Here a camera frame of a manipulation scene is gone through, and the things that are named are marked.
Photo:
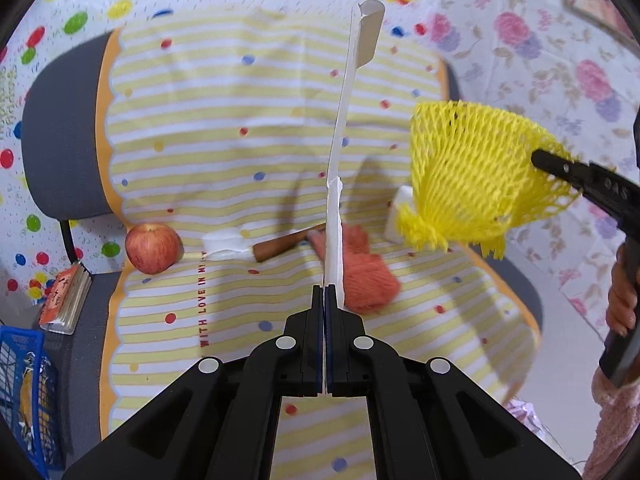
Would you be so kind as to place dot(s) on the grey padded chair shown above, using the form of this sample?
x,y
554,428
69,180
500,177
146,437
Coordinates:
x,y
60,135

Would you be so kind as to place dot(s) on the floral print plastic cloth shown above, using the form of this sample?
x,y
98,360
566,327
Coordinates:
x,y
525,60

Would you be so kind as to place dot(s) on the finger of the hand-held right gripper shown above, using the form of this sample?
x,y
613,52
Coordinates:
x,y
590,177

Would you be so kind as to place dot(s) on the blue plastic basket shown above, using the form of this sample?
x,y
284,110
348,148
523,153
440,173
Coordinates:
x,y
20,345

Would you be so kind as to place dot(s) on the thick orange cover book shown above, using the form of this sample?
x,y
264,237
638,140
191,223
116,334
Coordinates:
x,y
65,300

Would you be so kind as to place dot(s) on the person's right hand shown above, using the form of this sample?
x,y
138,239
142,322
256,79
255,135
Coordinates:
x,y
620,300

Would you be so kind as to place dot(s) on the red apple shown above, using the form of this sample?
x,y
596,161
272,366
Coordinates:
x,y
152,250

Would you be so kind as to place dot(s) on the orange knitted cloth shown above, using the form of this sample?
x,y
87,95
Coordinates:
x,y
370,280

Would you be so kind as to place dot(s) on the white paper sheet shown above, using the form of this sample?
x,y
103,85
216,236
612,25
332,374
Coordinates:
x,y
334,240

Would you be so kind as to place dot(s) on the yellow orange packet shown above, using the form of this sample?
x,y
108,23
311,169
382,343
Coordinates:
x,y
30,400

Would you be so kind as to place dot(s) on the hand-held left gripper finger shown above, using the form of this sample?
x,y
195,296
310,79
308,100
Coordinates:
x,y
331,340
319,340

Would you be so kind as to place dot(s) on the yellow foam fruit net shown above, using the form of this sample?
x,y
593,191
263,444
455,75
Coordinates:
x,y
465,175

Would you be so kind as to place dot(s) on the yellow striped plastic sheet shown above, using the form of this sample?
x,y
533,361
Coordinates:
x,y
225,110

